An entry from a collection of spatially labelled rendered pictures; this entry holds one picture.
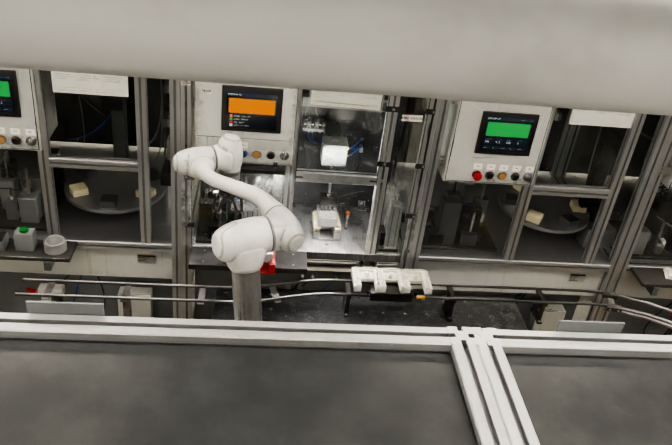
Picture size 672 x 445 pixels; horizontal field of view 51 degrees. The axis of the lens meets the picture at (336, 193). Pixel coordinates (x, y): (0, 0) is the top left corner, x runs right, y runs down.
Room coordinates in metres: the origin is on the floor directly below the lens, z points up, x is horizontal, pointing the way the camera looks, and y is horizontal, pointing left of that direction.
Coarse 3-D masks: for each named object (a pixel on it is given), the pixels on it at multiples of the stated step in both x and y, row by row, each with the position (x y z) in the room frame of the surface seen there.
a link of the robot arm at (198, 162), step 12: (180, 156) 2.43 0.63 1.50; (192, 156) 2.43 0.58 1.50; (204, 156) 2.44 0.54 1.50; (180, 168) 2.40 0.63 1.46; (192, 168) 2.40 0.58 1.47; (204, 168) 2.39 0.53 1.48; (204, 180) 2.35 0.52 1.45; (216, 180) 2.33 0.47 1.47; (228, 180) 2.32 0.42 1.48; (228, 192) 2.31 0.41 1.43; (240, 192) 2.28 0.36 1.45; (252, 192) 2.27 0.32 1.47; (264, 192) 2.27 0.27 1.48; (264, 204) 2.19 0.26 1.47; (276, 204) 2.17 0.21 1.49
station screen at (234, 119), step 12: (228, 96) 2.63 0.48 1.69; (240, 96) 2.64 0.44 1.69; (252, 96) 2.65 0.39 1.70; (264, 96) 2.65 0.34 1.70; (276, 96) 2.66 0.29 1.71; (228, 108) 2.63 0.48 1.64; (276, 108) 2.66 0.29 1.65; (228, 120) 2.63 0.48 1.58; (240, 120) 2.64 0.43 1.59; (252, 120) 2.65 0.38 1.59; (264, 120) 2.65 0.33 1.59; (276, 120) 2.66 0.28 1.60
